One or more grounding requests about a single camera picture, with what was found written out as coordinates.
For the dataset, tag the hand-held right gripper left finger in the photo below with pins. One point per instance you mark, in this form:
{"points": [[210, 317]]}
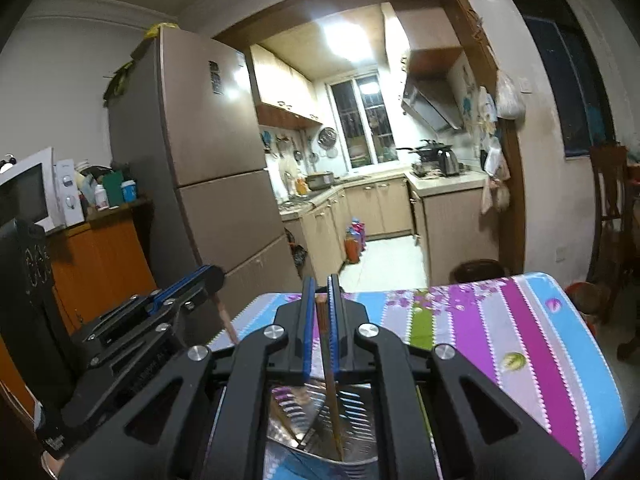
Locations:
{"points": [[309, 320]]}

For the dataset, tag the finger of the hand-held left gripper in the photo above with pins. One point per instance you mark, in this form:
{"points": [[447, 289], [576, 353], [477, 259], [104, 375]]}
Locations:
{"points": [[175, 285], [145, 360]]}

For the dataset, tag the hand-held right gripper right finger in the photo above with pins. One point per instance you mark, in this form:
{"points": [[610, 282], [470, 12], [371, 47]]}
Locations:
{"points": [[334, 320]]}

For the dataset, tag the brown wooden chopstick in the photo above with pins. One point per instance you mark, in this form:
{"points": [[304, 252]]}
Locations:
{"points": [[226, 322], [331, 410]]}

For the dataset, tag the ribbed metal basin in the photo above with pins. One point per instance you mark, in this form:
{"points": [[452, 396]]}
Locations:
{"points": [[300, 400]]}

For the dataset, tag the orange bottle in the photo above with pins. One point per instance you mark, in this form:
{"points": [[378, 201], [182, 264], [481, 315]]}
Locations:
{"points": [[353, 251]]}

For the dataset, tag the orange wooden cabinet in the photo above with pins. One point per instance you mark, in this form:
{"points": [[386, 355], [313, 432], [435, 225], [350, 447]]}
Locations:
{"points": [[100, 270]]}

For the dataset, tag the red bottle blue cap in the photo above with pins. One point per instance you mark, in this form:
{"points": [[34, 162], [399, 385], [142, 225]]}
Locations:
{"points": [[359, 232]]}

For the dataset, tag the white cup blue label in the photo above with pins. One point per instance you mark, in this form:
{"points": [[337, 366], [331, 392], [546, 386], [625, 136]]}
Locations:
{"points": [[128, 192]]}

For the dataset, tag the white bottle red label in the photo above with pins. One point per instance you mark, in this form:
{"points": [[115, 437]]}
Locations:
{"points": [[102, 199]]}

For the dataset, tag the green plastic container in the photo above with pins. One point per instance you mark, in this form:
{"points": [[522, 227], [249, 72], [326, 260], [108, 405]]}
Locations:
{"points": [[114, 190]]}

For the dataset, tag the beige base cabinets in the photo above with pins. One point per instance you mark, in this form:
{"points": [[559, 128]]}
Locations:
{"points": [[360, 205]]}

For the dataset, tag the white microwave oven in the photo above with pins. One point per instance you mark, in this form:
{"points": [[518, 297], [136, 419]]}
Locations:
{"points": [[30, 190]]}

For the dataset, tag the metal cooking pot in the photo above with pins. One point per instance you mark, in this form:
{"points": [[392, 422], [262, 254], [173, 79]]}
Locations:
{"points": [[320, 181]]}

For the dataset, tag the beige counter cabinet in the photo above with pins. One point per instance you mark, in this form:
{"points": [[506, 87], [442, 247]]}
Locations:
{"points": [[452, 230]]}

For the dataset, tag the black alarm clock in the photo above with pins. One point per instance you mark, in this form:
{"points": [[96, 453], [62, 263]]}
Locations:
{"points": [[6, 162]]}

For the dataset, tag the brown round stool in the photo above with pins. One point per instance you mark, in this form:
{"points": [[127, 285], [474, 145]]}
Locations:
{"points": [[477, 270]]}

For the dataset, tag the brown refrigerator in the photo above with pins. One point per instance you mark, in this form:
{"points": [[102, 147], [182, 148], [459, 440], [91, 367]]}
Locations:
{"points": [[200, 135]]}

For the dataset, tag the striped floral tablecloth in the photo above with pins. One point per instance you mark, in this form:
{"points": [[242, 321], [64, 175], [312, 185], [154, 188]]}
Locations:
{"points": [[500, 335]]}

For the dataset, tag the hanging metal strainer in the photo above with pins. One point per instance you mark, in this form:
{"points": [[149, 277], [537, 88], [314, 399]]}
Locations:
{"points": [[328, 137]]}

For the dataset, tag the black wok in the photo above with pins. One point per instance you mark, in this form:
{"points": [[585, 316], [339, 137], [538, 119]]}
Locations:
{"points": [[425, 150]]}

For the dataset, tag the steel electric kettle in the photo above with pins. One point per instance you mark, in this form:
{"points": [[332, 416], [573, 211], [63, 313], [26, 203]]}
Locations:
{"points": [[448, 161]]}

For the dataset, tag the barred kitchen window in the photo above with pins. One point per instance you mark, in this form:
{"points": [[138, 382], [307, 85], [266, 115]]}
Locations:
{"points": [[362, 125]]}

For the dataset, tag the hanging beige cloth bags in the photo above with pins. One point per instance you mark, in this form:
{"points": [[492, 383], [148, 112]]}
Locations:
{"points": [[495, 195]]}

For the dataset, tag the green cloth bag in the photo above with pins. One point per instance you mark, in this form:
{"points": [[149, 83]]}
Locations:
{"points": [[119, 82]]}

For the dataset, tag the steel range hood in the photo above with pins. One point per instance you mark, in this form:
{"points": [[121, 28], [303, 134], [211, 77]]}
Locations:
{"points": [[430, 100]]}

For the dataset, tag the red plastic basin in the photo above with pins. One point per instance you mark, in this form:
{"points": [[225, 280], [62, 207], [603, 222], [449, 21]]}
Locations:
{"points": [[582, 300]]}

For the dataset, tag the yellow bag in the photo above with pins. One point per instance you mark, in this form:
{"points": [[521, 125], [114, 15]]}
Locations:
{"points": [[161, 30]]}

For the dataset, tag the white hanging plastic bag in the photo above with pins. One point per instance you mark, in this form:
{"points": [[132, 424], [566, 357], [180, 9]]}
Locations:
{"points": [[509, 97]]}

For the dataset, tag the dark wooden chair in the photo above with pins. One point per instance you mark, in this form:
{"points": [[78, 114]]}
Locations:
{"points": [[612, 200]]}

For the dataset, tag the beige wall cabinets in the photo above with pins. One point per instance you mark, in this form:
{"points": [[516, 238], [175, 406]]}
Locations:
{"points": [[282, 90]]}

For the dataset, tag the white wall switch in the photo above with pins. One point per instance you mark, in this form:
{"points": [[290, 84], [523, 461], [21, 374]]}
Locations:
{"points": [[525, 85]]}

